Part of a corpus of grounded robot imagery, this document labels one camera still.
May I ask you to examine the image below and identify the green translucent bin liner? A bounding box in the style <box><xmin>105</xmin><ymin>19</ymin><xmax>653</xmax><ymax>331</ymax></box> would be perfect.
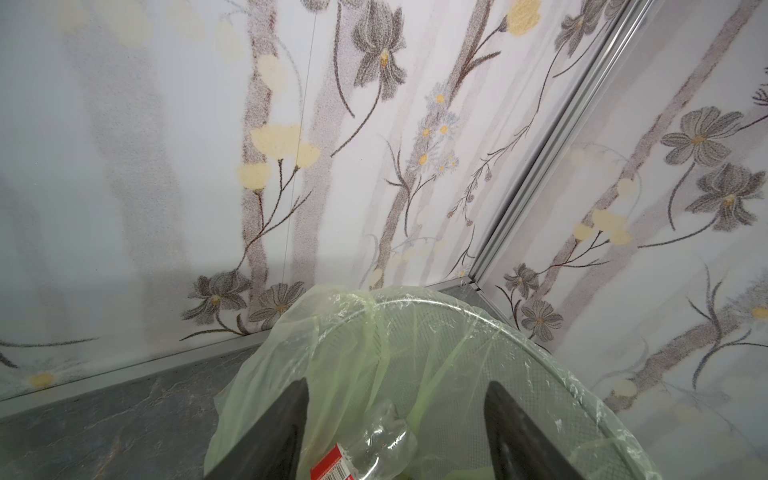
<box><xmin>204</xmin><ymin>286</ymin><xmax>659</xmax><ymax>479</ymax></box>

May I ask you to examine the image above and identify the green plastic waste bin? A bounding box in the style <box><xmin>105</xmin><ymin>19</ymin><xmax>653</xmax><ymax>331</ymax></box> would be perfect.
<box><xmin>326</xmin><ymin>289</ymin><xmax>659</xmax><ymax>479</ymax></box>

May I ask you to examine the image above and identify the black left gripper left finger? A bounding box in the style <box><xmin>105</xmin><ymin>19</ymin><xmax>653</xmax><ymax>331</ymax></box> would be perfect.
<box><xmin>204</xmin><ymin>378</ymin><xmax>309</xmax><ymax>480</ymax></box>

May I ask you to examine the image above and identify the small red label bottle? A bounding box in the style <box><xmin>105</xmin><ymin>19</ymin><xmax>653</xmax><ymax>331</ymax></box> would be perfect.
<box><xmin>309</xmin><ymin>400</ymin><xmax>418</xmax><ymax>480</ymax></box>

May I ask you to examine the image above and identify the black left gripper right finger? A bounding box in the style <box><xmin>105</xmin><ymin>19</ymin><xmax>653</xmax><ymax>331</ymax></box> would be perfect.
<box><xmin>483</xmin><ymin>381</ymin><xmax>583</xmax><ymax>480</ymax></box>

